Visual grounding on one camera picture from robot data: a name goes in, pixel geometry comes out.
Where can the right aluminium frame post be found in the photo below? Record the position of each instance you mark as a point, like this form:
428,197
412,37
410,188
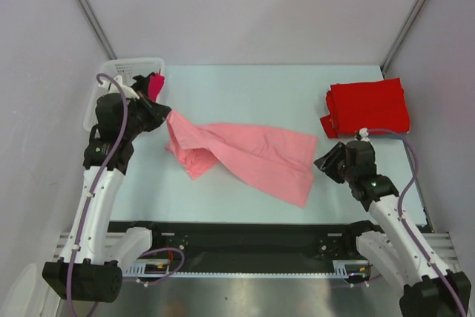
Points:
407,25

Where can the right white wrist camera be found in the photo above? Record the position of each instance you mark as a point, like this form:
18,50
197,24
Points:
363,135

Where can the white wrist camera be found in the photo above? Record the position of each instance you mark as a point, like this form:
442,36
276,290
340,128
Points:
110,87
363,135

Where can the aluminium frame post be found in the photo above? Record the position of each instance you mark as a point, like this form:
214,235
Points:
407,25
96,28

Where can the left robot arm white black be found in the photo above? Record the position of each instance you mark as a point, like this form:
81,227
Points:
86,269

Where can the left aluminium frame post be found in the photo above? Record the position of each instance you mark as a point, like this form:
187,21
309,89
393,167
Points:
96,28

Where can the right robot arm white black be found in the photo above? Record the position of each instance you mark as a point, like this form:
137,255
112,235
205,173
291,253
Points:
391,242

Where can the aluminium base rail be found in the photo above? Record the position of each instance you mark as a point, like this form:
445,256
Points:
438,242

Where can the white slotted cable duct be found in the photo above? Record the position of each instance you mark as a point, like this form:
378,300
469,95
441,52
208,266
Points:
339,269

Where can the magenta t shirt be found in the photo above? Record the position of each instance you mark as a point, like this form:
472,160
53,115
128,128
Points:
155,85

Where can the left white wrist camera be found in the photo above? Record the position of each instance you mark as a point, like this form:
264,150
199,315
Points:
110,87

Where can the black t shirt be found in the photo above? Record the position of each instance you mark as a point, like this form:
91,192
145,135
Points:
141,84

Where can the red folded t shirt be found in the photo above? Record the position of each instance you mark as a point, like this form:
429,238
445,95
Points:
373,105

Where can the white plastic basket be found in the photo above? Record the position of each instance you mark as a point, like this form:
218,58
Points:
128,68

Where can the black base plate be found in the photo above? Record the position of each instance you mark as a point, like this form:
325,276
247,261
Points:
241,247

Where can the pink t shirt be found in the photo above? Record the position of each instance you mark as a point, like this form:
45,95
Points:
273,160

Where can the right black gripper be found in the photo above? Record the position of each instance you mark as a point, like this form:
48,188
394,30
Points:
332,159

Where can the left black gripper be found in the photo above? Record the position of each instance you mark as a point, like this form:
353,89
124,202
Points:
159,111

